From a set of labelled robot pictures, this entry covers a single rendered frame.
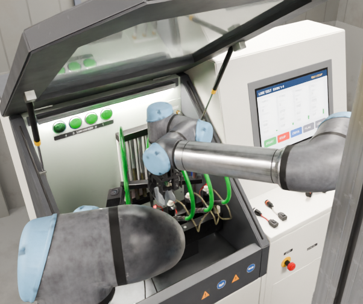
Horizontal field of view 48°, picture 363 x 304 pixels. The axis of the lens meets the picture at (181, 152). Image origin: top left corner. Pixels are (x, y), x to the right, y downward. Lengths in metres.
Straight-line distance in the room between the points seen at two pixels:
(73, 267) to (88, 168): 1.08
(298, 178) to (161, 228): 0.34
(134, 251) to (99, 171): 1.11
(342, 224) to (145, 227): 0.28
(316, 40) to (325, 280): 1.47
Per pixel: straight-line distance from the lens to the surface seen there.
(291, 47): 1.76
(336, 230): 0.43
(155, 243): 0.59
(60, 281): 0.60
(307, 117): 1.87
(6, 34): 2.99
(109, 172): 1.69
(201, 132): 1.07
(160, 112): 1.12
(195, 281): 1.46
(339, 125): 0.93
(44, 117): 1.46
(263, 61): 1.66
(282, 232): 1.62
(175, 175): 1.22
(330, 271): 0.47
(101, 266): 0.59
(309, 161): 0.84
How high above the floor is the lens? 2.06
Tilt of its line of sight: 32 degrees down
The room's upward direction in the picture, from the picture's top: 2 degrees counter-clockwise
